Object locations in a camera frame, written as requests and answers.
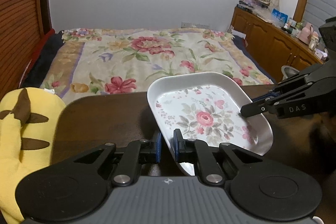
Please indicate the floral bed blanket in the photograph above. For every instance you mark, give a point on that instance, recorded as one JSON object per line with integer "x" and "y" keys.
{"x": 101, "y": 61}

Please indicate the wooden sideboard cabinet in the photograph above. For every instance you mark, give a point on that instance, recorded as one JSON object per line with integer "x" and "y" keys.
{"x": 271, "y": 47}

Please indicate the wooden slatted wardrobe door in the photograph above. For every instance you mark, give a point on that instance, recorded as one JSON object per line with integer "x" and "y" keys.
{"x": 24, "y": 23}

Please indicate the yellow plush toy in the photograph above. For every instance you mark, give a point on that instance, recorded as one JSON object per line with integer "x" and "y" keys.
{"x": 28, "y": 125}

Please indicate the stack of folded cloths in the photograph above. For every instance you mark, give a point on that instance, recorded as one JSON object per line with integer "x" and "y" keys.
{"x": 252, "y": 4}

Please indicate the white floral square plate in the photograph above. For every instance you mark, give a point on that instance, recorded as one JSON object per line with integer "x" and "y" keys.
{"x": 206, "y": 106}

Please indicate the pink thermos jug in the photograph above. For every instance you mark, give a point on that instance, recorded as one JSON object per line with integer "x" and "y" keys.
{"x": 306, "y": 33}

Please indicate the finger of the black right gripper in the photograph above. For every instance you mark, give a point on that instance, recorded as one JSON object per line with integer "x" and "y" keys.
{"x": 262, "y": 105}

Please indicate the blue picture card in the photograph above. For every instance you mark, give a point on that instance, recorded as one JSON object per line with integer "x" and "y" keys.
{"x": 278, "y": 18}

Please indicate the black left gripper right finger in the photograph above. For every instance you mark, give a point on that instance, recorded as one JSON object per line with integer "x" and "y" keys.
{"x": 212, "y": 165}

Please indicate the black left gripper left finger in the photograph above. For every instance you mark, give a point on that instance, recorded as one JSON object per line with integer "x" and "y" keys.
{"x": 122, "y": 165}

